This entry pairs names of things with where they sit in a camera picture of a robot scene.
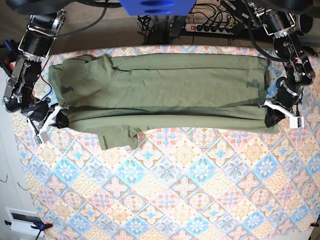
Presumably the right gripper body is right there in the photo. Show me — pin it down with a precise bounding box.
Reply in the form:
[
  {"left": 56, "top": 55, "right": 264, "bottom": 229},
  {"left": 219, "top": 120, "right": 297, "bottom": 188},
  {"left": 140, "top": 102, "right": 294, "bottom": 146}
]
[{"left": 24, "top": 100, "right": 68, "bottom": 145}]

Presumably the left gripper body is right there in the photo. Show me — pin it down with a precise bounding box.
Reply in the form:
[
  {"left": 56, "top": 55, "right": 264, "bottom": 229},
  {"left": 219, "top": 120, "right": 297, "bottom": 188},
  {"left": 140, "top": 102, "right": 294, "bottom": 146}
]
[{"left": 258, "top": 95, "right": 304, "bottom": 129}]

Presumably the green t-shirt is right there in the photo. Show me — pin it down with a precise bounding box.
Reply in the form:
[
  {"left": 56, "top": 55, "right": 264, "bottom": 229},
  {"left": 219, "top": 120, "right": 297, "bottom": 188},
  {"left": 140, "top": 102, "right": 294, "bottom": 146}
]
[{"left": 48, "top": 53, "right": 279, "bottom": 150}]

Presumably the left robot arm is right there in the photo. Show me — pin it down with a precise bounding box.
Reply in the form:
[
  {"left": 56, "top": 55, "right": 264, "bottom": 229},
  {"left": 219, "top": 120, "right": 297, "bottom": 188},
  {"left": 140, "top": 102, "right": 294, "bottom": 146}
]
[{"left": 221, "top": 0, "right": 316, "bottom": 129}]

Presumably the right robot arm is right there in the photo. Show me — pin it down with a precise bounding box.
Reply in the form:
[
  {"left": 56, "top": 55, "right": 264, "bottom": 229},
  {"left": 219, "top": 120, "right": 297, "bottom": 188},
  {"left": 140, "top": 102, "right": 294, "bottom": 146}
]
[{"left": 1, "top": 0, "right": 70, "bottom": 145}]

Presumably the orange black clamp left top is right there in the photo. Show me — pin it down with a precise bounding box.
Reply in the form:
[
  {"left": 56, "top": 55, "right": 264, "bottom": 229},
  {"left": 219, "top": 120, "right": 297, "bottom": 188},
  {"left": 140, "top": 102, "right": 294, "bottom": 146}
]
[{"left": 0, "top": 39, "right": 19, "bottom": 77}]

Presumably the blue clamp bottom left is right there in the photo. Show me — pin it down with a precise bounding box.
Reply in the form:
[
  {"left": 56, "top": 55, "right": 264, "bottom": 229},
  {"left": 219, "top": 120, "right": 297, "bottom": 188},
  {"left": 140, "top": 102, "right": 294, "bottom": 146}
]
[{"left": 4, "top": 220, "right": 53, "bottom": 237}]

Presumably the white power strip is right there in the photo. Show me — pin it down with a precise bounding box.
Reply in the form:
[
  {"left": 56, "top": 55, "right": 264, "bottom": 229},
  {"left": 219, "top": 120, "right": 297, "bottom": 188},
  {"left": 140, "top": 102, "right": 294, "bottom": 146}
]
[{"left": 184, "top": 23, "right": 232, "bottom": 35}]

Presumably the orange clamp bottom right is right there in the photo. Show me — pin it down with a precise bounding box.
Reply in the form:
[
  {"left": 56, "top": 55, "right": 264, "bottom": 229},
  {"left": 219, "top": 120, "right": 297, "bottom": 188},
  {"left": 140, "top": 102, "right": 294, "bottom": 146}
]
[{"left": 309, "top": 222, "right": 320, "bottom": 228}]

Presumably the patterned tablecloth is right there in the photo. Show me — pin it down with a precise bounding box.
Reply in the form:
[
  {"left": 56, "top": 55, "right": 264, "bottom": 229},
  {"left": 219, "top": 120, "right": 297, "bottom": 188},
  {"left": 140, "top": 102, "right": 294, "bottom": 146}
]
[{"left": 6, "top": 44, "right": 320, "bottom": 240}]

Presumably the white wall socket box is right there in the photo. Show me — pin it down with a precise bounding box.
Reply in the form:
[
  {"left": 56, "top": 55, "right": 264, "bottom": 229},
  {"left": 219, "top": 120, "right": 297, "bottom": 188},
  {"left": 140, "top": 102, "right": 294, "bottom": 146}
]
[{"left": 4, "top": 207, "right": 42, "bottom": 237}]

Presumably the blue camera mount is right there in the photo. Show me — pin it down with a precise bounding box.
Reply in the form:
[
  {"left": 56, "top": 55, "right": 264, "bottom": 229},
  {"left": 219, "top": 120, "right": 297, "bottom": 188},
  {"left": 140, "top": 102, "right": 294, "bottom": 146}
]
[{"left": 118, "top": 0, "right": 196, "bottom": 16}]

